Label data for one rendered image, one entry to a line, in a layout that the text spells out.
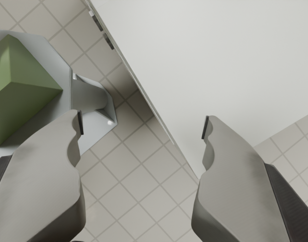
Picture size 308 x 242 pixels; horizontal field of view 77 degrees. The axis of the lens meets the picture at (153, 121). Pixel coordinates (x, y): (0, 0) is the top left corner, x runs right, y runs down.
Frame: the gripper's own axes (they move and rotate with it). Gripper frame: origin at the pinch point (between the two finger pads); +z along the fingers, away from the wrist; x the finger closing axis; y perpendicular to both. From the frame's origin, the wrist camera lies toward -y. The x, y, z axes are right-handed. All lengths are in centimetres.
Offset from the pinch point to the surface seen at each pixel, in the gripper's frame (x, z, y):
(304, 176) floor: 116, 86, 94
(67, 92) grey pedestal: -19.2, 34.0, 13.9
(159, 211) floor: 13, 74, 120
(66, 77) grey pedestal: -19.5, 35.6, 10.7
